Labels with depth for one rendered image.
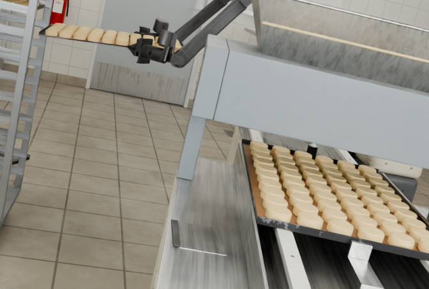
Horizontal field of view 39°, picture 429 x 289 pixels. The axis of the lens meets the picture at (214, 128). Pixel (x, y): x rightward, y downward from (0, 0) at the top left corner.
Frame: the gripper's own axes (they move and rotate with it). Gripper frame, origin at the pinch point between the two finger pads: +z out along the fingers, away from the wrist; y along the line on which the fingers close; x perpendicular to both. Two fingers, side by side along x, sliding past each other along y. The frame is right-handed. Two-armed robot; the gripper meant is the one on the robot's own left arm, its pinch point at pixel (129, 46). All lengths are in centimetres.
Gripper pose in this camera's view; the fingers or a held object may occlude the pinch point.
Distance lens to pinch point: 254.0
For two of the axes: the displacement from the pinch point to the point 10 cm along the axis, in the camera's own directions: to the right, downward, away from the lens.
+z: -7.8, -2.7, 5.6
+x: 6.0, -0.8, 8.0
